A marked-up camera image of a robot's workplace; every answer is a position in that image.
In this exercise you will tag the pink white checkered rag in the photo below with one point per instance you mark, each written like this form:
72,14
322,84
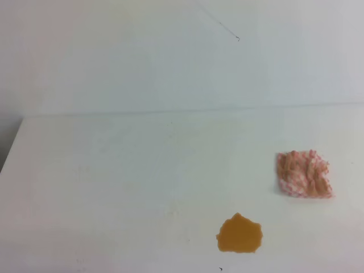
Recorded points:
303,174

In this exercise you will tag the brown coffee stain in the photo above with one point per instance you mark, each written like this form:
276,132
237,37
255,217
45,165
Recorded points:
239,235

